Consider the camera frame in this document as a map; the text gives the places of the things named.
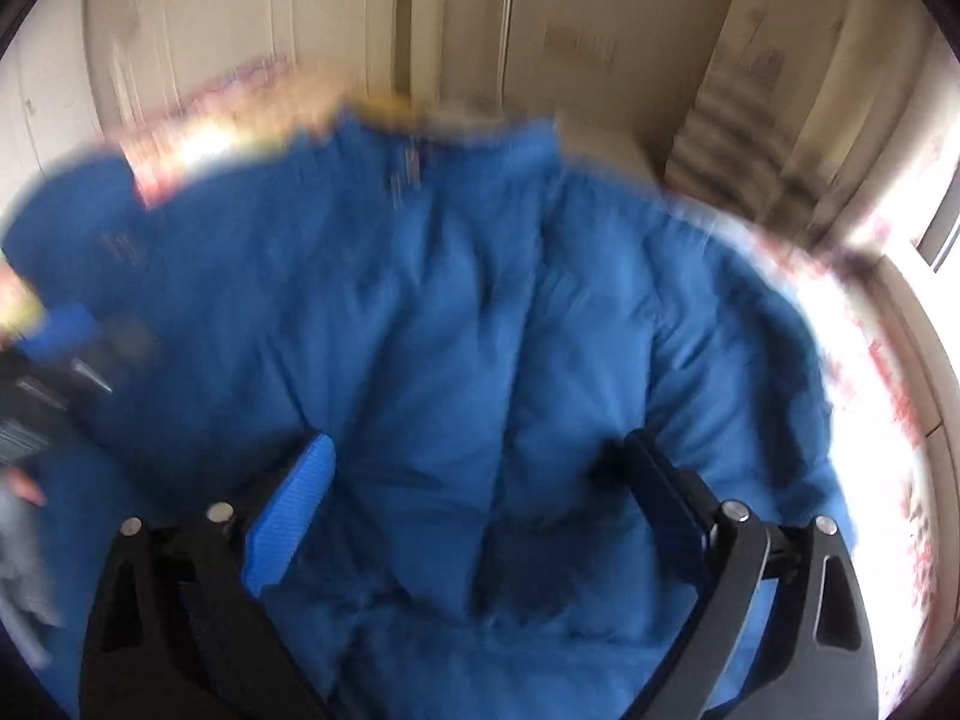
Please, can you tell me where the blue puffer jacket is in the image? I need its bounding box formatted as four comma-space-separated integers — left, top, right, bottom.
3, 121, 848, 718

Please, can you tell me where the floral bed sheet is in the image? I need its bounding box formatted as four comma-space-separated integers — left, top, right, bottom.
107, 62, 935, 713

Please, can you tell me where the white headboard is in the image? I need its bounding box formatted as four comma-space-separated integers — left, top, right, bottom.
85, 0, 397, 128

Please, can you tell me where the yellow pillow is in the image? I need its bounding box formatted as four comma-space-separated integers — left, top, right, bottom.
353, 94, 420, 128

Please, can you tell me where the striped curtain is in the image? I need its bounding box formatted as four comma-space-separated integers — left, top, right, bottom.
665, 2, 866, 249

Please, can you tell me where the window frame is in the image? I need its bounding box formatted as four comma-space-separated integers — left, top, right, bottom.
916, 167, 960, 271

